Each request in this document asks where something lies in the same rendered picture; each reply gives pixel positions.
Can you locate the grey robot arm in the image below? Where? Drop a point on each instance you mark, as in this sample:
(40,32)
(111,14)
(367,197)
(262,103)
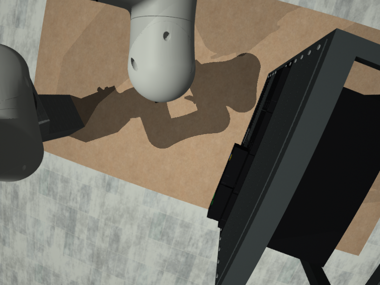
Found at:
(161,67)

